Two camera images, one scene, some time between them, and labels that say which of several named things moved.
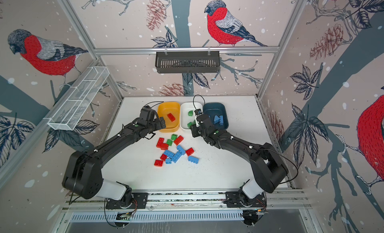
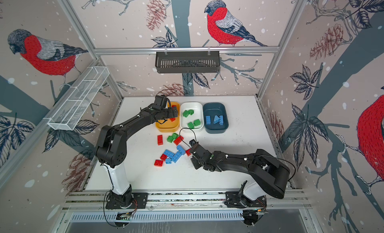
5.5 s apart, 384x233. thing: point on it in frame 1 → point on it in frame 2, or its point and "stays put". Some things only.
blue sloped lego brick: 216,119 stays put
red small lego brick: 163,157 stays put
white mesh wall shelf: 69,113 stays put
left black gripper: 159,126 → 171,114
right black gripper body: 198,130 → 196,162
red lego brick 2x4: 178,140 stays put
